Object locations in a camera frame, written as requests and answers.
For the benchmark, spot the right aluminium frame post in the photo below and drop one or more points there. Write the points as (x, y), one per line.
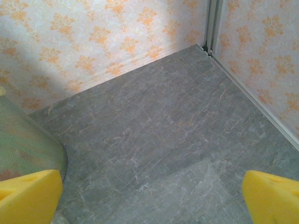
(211, 23)

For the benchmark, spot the right aluminium side rail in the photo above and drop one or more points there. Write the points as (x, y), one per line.
(257, 100)

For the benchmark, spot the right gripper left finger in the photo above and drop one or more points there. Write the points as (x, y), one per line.
(28, 198)

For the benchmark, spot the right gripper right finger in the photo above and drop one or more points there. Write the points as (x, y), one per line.
(275, 200)

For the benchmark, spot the green mesh waste bin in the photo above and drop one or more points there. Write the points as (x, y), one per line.
(23, 144)

